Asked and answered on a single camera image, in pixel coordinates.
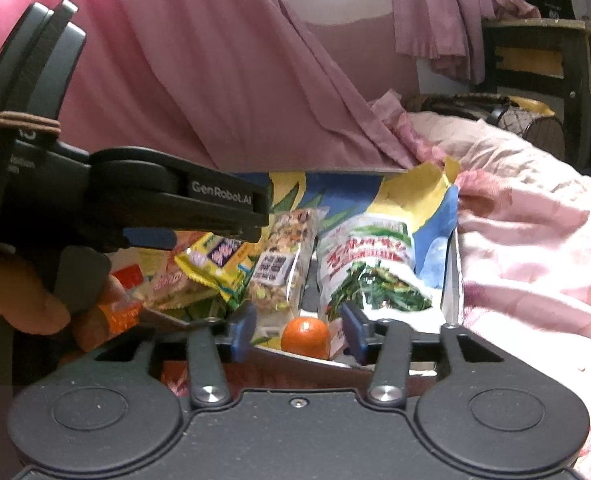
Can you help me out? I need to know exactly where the yellow purple snack packet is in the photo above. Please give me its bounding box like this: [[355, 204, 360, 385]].
[[174, 233, 262, 307]]

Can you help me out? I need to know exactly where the wooden desk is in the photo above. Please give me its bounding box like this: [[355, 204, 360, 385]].
[[479, 16, 591, 172]]

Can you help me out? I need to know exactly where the orange red snack packet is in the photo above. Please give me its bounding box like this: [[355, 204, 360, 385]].
[[97, 265, 145, 335]]

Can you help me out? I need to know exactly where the brown elastic band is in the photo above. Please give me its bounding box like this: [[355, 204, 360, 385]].
[[0, 111, 62, 137]]

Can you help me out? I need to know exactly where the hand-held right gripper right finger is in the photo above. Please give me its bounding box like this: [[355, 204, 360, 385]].
[[339, 301, 507, 407]]

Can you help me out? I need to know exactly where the person's left hand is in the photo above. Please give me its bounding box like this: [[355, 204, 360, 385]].
[[0, 252, 144, 361]]

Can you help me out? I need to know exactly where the pink curtain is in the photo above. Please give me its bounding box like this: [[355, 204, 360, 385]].
[[0, 0, 419, 175]]

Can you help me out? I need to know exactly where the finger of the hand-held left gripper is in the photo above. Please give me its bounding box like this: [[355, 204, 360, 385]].
[[122, 226, 262, 252]]

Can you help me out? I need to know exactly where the nut mix packet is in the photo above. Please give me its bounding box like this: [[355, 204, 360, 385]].
[[247, 207, 322, 347]]

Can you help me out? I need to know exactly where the cartoon print metal tray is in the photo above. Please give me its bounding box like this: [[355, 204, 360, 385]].
[[140, 157, 465, 370]]

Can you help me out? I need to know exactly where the yellow plastic item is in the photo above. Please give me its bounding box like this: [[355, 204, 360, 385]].
[[504, 95, 556, 117]]

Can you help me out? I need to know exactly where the purple curtain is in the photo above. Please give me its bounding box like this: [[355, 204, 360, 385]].
[[388, 0, 542, 85]]

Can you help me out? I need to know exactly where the orange tangerine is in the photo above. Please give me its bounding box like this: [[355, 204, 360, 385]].
[[280, 315, 331, 360]]

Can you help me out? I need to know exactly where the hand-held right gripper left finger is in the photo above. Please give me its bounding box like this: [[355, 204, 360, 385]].
[[90, 301, 259, 409]]

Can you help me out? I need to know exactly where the black bag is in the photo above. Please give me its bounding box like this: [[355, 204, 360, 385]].
[[407, 92, 503, 122]]

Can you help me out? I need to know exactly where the white green snack bag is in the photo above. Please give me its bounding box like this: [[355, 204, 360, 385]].
[[315, 211, 447, 330]]

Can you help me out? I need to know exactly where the pink floral blanket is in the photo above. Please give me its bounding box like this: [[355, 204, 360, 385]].
[[393, 109, 591, 480]]

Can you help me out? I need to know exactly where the pale pink snack packet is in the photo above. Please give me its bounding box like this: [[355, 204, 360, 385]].
[[140, 247, 219, 312]]

